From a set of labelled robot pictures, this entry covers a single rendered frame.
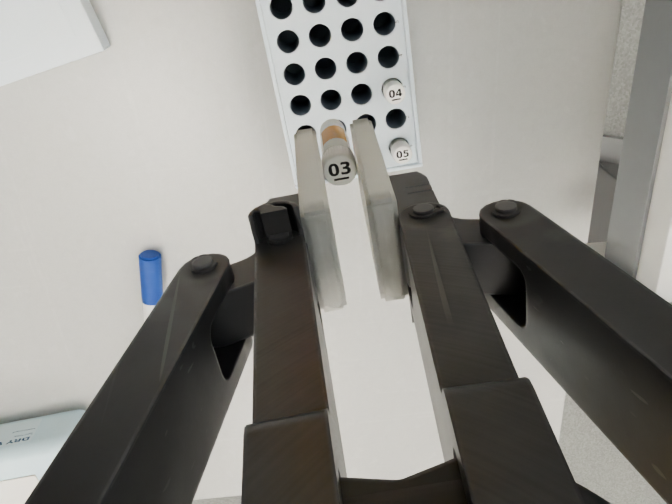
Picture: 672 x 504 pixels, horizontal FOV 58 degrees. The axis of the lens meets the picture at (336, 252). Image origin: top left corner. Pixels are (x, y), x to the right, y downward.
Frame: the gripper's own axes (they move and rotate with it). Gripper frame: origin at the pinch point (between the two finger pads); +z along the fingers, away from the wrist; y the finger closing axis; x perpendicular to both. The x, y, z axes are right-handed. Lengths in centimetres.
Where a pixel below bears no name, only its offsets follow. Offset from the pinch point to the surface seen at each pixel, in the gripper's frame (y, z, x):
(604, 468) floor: 60, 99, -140
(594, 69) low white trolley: 18.1, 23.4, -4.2
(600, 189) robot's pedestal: 51, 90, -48
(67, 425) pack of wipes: -25.4, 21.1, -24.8
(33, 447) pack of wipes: -27.8, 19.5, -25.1
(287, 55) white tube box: -1.8, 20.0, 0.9
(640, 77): 16.7, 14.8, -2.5
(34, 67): -17.2, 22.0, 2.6
